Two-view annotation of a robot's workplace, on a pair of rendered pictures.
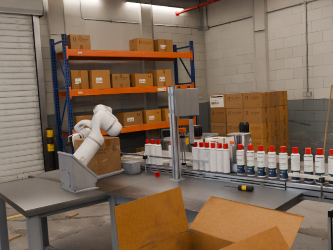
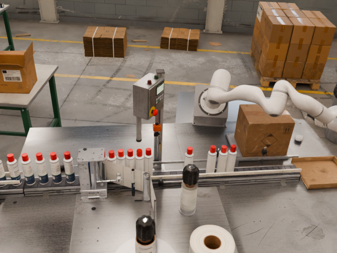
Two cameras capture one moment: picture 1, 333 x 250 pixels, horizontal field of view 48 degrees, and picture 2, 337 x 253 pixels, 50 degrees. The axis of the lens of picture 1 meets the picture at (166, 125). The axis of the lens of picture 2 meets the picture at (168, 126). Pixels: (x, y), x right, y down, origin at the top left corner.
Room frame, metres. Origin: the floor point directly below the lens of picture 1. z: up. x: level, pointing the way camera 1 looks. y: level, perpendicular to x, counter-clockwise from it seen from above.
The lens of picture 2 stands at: (3.81, -1.41, 2.34)
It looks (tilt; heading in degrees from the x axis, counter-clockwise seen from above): 34 degrees down; 129
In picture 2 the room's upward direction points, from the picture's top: 3 degrees clockwise
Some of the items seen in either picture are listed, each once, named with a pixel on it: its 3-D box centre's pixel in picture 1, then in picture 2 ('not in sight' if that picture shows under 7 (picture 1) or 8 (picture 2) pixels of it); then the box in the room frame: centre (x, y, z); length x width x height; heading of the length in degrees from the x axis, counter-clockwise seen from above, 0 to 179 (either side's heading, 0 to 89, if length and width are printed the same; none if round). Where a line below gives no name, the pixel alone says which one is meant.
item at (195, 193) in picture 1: (180, 171); (190, 194); (2.93, -0.09, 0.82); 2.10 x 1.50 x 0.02; 48
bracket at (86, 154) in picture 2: (239, 134); (91, 154); (2.56, -0.50, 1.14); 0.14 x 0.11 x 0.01; 48
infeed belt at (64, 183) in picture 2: (184, 170); (167, 178); (2.77, -0.12, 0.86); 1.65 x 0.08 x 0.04; 48
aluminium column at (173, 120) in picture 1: (174, 133); (158, 123); (2.63, -0.05, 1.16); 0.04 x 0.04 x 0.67; 48
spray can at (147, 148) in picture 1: (148, 151); (231, 159); (3.02, 0.16, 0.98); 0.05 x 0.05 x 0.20
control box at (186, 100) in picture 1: (185, 102); (149, 96); (2.63, -0.14, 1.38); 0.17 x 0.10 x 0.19; 103
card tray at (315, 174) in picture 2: not in sight; (321, 171); (3.44, 0.62, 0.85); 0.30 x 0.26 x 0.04; 48
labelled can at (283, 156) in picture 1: (283, 163); (27, 168); (2.24, -0.70, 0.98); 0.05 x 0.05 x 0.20
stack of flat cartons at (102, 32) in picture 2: not in sight; (106, 41); (-0.63, 2.31, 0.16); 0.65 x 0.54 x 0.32; 42
